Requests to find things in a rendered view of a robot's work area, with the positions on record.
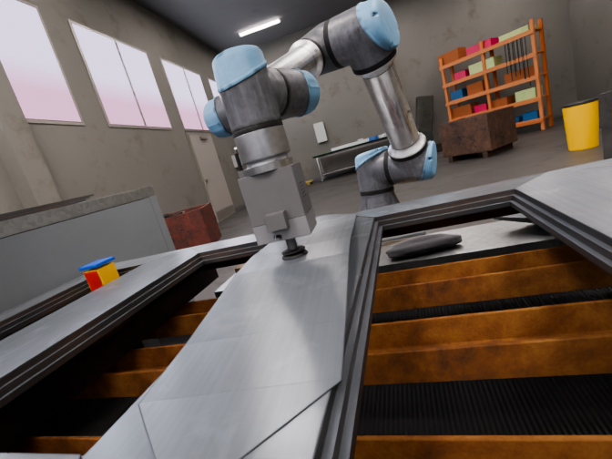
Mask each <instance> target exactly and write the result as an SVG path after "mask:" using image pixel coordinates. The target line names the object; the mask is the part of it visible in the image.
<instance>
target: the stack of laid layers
mask: <svg viewBox="0 0 612 459"><path fill-rule="evenodd" d="M506 207H512V208H514V209H516V210H517V211H519V212H520V213H522V214H523V215H524V216H526V217H527V218H529V219H530V220H532V221H533V222H534V223H536V224H537V225H539V226H540V227H541V228H543V229H544V230H546V231H548V232H549V233H551V234H552V235H554V236H555V237H557V238H558V239H559V240H561V241H563V242H564V243H565V244H566V245H568V246H569V247H571V248H572V249H574V250H575V251H577V252H578V253H580V254H581V255H583V256H584V257H586V258H587V259H589V260H591V261H592V262H593V263H595V264H596V265H597V266H598V267H600V268H601V269H603V270H605V271H606V272H608V273H609V274H610V275H612V239H611V238H609V237H607V236H605V235H603V234H601V233H599V232H597V231H595V230H593V229H591V228H589V227H588V226H586V225H584V224H582V223H580V222H578V221H576V220H574V219H571V218H569V217H568V216H566V215H564V214H563V213H561V212H559V211H557V210H555V209H552V208H550V207H548V206H547V205H545V204H543V203H541V202H539V201H537V200H535V199H533V198H531V197H529V196H527V195H526V194H524V193H522V192H520V191H518V190H516V189H511V190H507V191H502V192H497V193H493V194H489V195H484V196H480V197H475V198H470V199H462V200H457V201H453V202H448V203H444V204H439V205H434V206H431V207H426V208H421V209H413V210H408V211H404V212H399V213H394V214H390V215H385V216H381V217H376V218H372V217H356V219H355V223H354V227H353V231H352V237H351V246H350V255H349V277H348V297H347V317H346V331H345V344H344V357H343V371H342V382H340V383H339V384H337V385H336V386H335V387H334V388H332V389H331V390H330V391H328V392H327V393H326V394H324V395H323V396H322V397H321V398H320V399H319V400H318V401H316V402H315V403H313V404H312V405H311V406H310V407H308V408H307V409H306V410H304V411H303V412H302V413H300V414H299V415H298V416H296V417H295V418H294V419H293V420H291V421H290V422H289V423H287V424H286V425H285V426H283V427H282V428H281V429H280V430H279V431H278V432H277V433H275V434H274V435H273V436H271V437H270V438H269V439H267V440H266V441H265V442H264V443H262V444H261V445H259V446H258V447H257V448H256V449H254V450H253V451H252V452H250V453H249V454H248V455H246V456H245V457H244V458H242V459H354V453H355V446H356V439H357V432H358V424H359V418H360V410H361V403H362V389H363V383H364V375H365V368H366V361H367V354H368V347H369V340H370V332H371V325H372V312H373V305H374V297H375V290H376V283H377V276H378V269H379V261H380V255H381V247H382V240H383V231H384V230H391V229H396V228H400V227H405V226H411V225H415V224H420V223H425V222H430V221H435V220H439V219H449V218H453V217H458V216H463V215H468V214H473V213H477V212H483V211H488V210H492V209H501V208H506ZM267 245H268V244H264V245H260V246H258V243H257V241H255V242H251V243H247V244H242V245H238V246H233V247H228V248H224V249H219V250H211V251H206V252H201V253H199V254H197V255H195V256H194V257H192V258H191V259H189V260H187V261H185V262H184V263H182V264H181V265H179V266H177V268H175V269H174V270H172V271H170V272H168V273H167V274H165V275H164V276H162V277H161V278H159V279H157V280H155V281H154V282H152V283H150V284H149V285H148V286H147V287H145V288H144V289H142V290H140V291H138V292H137V293H135V294H134V295H132V296H130V297H129V298H127V299H126V300H124V301H122V302H120V303H119V304H118V305H117V306H115V307H113V308H112V309H110V310H109V311H106V312H105V313H103V314H102V315H100V316H99V317H97V318H95V319H94V320H93V321H91V322H90V323H88V324H86V325H85V326H83V327H82V328H80V329H78V330H77V331H75V332H73V333H72V334H70V335H68V336H67V337H65V339H63V340H62V341H60V342H58V343H56V344H55V345H53V346H51V347H50V348H48V349H47V350H45V351H44V352H41V353H40V354H38V355H37V356H36V357H34V358H33V359H31V360H30V361H28V362H26V363H24V364H23V365H21V366H20V367H18V368H17V369H15V370H13V371H12V372H10V373H9V374H7V375H6V376H4V377H3V378H1V379H0V409H1V408H2V407H4V406H5V405H7V404H8V403H10V402H11V401H13V400H14V399H15V398H16V397H17V396H19V395H20V394H22V393H23V392H25V391H26V390H28V389H29V388H30V387H32V386H33V385H35V384H36V383H38V382H39V381H41V380H42V379H44V378H45V377H46V376H47V375H48V374H50V373H51V372H53V371H54V370H56V369H57V368H58V367H60V366H61V365H63V364H64V363H66V362H67V361H69V360H70V359H72V358H73V357H74V356H76V355H77V354H79V353H80V352H82V351H83V350H84V349H85V348H87V347H88V346H89V345H91V344H92V343H94V342H95V341H97V340H98V339H100V338H101V337H102V336H104V335H105V334H107V333H108V332H110V331H111V330H113V329H114V328H116V327H117V326H118V325H119V324H120V323H122V322H123V321H125V320H126V319H128V318H129V317H130V316H132V315H133V314H135V313H136V312H138V311H139V310H141V309H142V308H144V307H145V306H146V305H148V304H149V303H151V302H152V301H153V300H155V299H156V298H157V297H159V296H160V295H161V294H163V293H164V292H166V291H167V290H169V289H170V288H172V287H173V286H174V285H176V284H177V283H179V282H180V281H182V280H183V279H185V278H186V277H188V276H189V275H190V274H191V273H192V272H194V271H195V270H197V269H198V268H200V267H201V266H203V265H204V264H209V263H213V262H219V261H224V260H232V259H237V258H242V257H247V256H251V255H255V254H256V253H257V252H259V251H260V250H262V249H263V248H264V247H265V246H267ZM88 291H91V290H90V287H89V285H88V283H87V281H86V280H85V281H83V282H81V283H79V284H77V285H76V286H73V287H71V288H69V289H67V290H65V291H62V292H60V293H58V294H57V295H55V296H53V297H51V298H49V299H47V300H45V301H42V302H40V303H38V304H37V305H35V306H33V307H31V308H28V309H26V310H24V311H21V312H19V313H18V314H16V315H14V316H12V317H10V318H8V319H6V320H4V321H1V322H0V338H2V337H4V336H6V335H7V334H9V333H11V332H13V331H15V330H17V329H19V328H21V327H23V326H25V325H27V324H28V323H29V322H31V321H34V320H36V319H38V318H40V317H42V316H43V315H45V314H47V313H49V312H51V311H53V310H55V309H57V308H58V307H60V306H62V305H64V304H66V303H68V302H70V301H72V300H73V299H75V298H77V297H79V296H81V295H83V294H85V293H87V292H88ZM159 377H160V376H159ZM159 377H158V378H159ZM156 381H157V380H155V381H154V382H153V383H152V384H151V385H150V386H149V387H148V388H147V389H146V390H145V391H144V392H143V394H142V395H141V396H140V397H139V398H138V399H137V400H136V401H135V402H134V403H133V404H132V405H131V406H130V407H129V408H128V409H127V410H126V411H125V412H124V413H123V415H122V416H121V417H120V418H119V419H118V420H117V421H116V422H115V423H114V424H113V425H112V426H111V427H110V428H109V429H108V430H107V431H106V432H105V433H104V435H103V436H102V437H101V438H100V439H99V440H98V441H97V442H96V443H95V444H94V445H93V446H92V447H91V448H90V449H89V450H88V451H87V452H86V453H85V454H84V455H81V458H80V459H154V456H153V453H152V450H151V447H150V444H149V441H148V436H147V433H146V430H145V426H144V424H143V421H142V418H141V414H140V411H139V409H138V404H139V402H140V401H141V400H142V399H143V397H144V396H145V395H146V394H147V392H148V391H149V389H150V388H151V387H152V386H153V384H154V383H155V382H156Z"/></svg>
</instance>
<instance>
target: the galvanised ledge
mask: <svg viewBox="0 0 612 459"><path fill-rule="evenodd" d="M438 233H444V234H453V235H461V236H462V240H463V241H462V242H460V243H458V244H455V245H453V246H450V247H447V248H443V249H439V250H432V251H428V252H425V253H421V254H416V255H413V256H408V257H402V258H395V259H393V258H389V257H388V255H387V254H386V253H385V252H386V251H387V250H389V249H391V248H392V247H393V245H389V246H383V247H381V255H380V261H379V269H378V273H384V272H390V271H396V270H408V269H413V268H420V267H426V266H432V265H438V264H445V263H450V262H457V261H462V260H474V259H480V258H486V257H493V256H498V255H505V254H510V253H517V252H523V251H529V250H541V249H546V248H553V247H558V246H565V245H566V244H565V243H564V242H562V241H561V240H559V239H558V238H556V237H555V236H553V235H552V234H550V233H549V232H547V231H546V230H544V229H543V228H541V227H540V226H538V225H537V224H534V223H525V222H515V221H504V220H502V221H497V222H492V223H486V224H482V225H476V226H472V227H466V228H461V229H451V230H447V231H441V232H436V233H431V234H438ZM421 236H424V235H421ZM421 236H415V237H411V238H405V239H399V240H409V239H412V238H416V237H421ZM391 241H397V240H390V241H385V242H391ZM385 242H382V243H385ZM235 274H236V273H235ZM235 274H234V275H235ZM234 275H233V276H232V277H230V278H229V279H228V280H227V281H226V282H225V283H224V284H223V285H222V286H220V287H219V288H218V289H217V290H216V291H215V292H214V293H215V296H216V298H218V297H219V296H220V295H221V293H222V292H223V291H224V290H225V288H226V287H227V286H228V284H229V283H230V281H231V280H232V278H233V277H234Z"/></svg>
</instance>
